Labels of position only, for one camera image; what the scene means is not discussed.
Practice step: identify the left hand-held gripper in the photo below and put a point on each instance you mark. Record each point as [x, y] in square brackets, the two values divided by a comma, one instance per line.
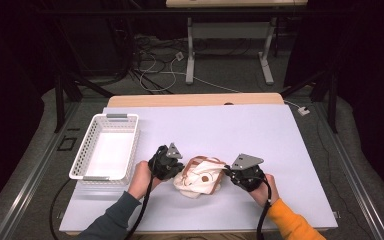
[165, 163]

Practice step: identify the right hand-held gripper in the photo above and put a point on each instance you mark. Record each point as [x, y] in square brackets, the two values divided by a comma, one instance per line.
[248, 175]

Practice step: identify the cream baby bodysuit brown trim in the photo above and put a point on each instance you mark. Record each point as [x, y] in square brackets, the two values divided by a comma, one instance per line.
[200, 183]

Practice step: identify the white perforated plastic basket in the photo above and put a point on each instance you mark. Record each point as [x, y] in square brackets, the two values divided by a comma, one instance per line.
[113, 153]

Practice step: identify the person's right hand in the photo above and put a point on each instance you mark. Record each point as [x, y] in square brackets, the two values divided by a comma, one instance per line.
[263, 196]

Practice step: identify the person's left hand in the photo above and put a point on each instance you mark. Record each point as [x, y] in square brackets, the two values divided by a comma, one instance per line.
[140, 180]

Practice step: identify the white power socket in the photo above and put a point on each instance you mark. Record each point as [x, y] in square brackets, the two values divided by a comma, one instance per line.
[303, 111]

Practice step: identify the black-edged floor hatch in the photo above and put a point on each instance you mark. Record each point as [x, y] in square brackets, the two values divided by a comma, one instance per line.
[67, 143]

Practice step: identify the small white adapter plug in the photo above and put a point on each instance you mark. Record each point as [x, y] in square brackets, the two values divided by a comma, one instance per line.
[179, 56]

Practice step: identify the black metal stand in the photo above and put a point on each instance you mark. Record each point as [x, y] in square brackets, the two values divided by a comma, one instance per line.
[59, 100]
[332, 100]

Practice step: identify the dark curtain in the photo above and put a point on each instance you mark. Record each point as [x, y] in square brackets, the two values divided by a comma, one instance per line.
[373, 100]
[10, 100]

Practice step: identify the desk with white metal legs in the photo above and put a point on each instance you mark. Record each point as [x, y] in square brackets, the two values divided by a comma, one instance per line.
[230, 30]

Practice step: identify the black horizontal metal bar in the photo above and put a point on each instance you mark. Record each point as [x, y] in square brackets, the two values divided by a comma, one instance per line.
[113, 11]

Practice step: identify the metal floor rail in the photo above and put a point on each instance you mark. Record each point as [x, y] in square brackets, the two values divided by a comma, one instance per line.
[355, 180]
[30, 180]

